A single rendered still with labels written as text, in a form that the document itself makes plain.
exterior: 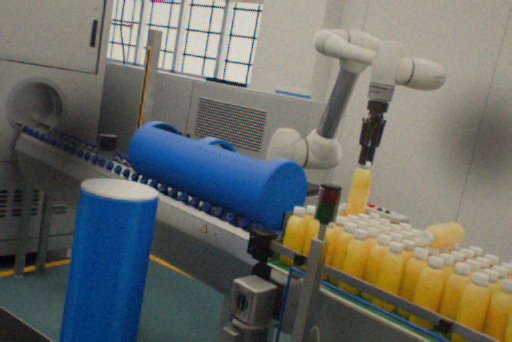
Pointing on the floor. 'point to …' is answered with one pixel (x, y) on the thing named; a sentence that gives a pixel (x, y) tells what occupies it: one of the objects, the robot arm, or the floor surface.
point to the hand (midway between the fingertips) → (366, 155)
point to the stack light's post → (309, 290)
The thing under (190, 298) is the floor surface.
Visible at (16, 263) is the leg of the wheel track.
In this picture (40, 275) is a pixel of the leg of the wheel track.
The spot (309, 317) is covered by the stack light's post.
